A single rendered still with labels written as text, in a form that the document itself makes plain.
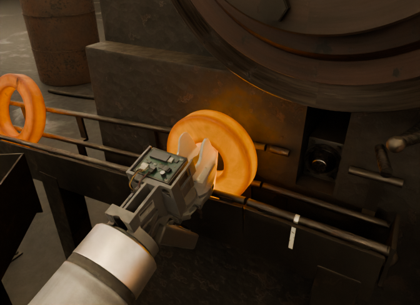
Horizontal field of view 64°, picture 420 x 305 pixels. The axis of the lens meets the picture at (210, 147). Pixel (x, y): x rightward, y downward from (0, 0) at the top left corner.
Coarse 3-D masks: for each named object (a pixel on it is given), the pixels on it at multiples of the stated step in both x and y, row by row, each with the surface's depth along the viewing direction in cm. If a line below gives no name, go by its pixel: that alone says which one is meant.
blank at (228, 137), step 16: (192, 112) 54; (208, 112) 52; (176, 128) 54; (192, 128) 52; (208, 128) 51; (224, 128) 50; (240, 128) 51; (176, 144) 56; (224, 144) 51; (240, 144) 49; (224, 160) 52; (240, 160) 50; (256, 160) 52; (224, 176) 53; (240, 176) 52; (240, 192) 53
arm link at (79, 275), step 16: (80, 256) 36; (64, 272) 35; (80, 272) 34; (96, 272) 35; (48, 288) 34; (64, 288) 33; (80, 288) 33; (96, 288) 34; (112, 288) 35; (32, 304) 33; (48, 304) 32; (64, 304) 32; (80, 304) 33; (96, 304) 33; (112, 304) 34; (128, 304) 36
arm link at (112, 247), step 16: (96, 224) 40; (96, 240) 37; (112, 240) 37; (128, 240) 37; (96, 256) 36; (112, 256) 36; (128, 256) 36; (144, 256) 37; (112, 272) 35; (128, 272) 36; (144, 272) 38; (128, 288) 36
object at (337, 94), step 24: (192, 24) 42; (216, 48) 41; (240, 72) 41; (264, 72) 40; (288, 96) 39; (312, 96) 38; (336, 96) 37; (360, 96) 35; (384, 96) 34; (408, 96) 33
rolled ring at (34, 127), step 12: (0, 84) 83; (12, 84) 81; (24, 84) 78; (36, 84) 81; (0, 96) 84; (24, 96) 79; (36, 96) 79; (0, 108) 86; (36, 108) 78; (0, 120) 86; (36, 120) 79; (0, 132) 85; (12, 132) 86; (24, 132) 80; (36, 132) 80
